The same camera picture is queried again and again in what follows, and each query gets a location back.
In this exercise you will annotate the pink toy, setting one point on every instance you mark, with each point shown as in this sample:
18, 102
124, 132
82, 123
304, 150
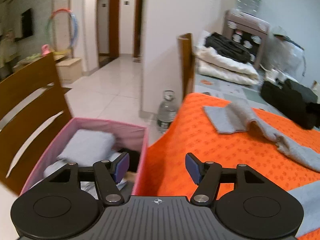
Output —
46, 50

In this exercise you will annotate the colourful hula hoop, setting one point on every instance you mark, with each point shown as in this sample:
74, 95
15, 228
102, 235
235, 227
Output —
75, 26

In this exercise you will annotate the pink fabric basket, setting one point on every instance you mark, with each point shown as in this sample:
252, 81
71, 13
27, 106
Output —
112, 130

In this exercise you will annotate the dark wooden doorway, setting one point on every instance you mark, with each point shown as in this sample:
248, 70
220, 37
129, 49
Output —
113, 17

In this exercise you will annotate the wooden chair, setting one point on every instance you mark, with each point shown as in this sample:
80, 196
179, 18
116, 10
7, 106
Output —
186, 62
30, 85

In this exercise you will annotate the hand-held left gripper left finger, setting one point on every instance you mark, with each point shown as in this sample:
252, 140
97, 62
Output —
121, 167

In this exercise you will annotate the plastic-covered appliance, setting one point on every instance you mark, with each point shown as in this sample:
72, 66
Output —
287, 55

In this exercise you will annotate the dark grey garment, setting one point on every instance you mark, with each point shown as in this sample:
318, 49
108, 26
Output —
300, 92

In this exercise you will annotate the light grey clothes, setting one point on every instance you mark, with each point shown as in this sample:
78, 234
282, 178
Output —
87, 142

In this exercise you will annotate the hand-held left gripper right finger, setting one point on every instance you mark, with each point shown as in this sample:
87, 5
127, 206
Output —
193, 167

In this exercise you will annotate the grey pants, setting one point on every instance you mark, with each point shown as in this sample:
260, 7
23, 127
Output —
232, 117

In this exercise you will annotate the dark grey folded clothes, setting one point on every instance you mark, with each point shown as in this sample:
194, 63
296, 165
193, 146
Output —
225, 46

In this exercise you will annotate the black garment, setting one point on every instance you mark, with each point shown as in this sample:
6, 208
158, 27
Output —
282, 100

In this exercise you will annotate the beige cabinet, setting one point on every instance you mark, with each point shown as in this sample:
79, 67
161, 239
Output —
70, 70

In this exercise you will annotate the pink water dispenser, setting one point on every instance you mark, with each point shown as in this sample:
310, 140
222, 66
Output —
250, 25

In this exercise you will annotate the large plastic water jug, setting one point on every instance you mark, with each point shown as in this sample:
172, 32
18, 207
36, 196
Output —
166, 112

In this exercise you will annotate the white folded quilt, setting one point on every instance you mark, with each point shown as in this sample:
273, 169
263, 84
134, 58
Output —
225, 67

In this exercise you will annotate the orange patterned mat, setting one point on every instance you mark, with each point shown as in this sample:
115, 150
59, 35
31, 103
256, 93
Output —
200, 140

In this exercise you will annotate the black wall television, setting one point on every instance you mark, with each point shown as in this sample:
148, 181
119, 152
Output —
27, 23

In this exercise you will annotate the leaf patterned tablecloth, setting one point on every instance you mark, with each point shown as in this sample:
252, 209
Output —
225, 87

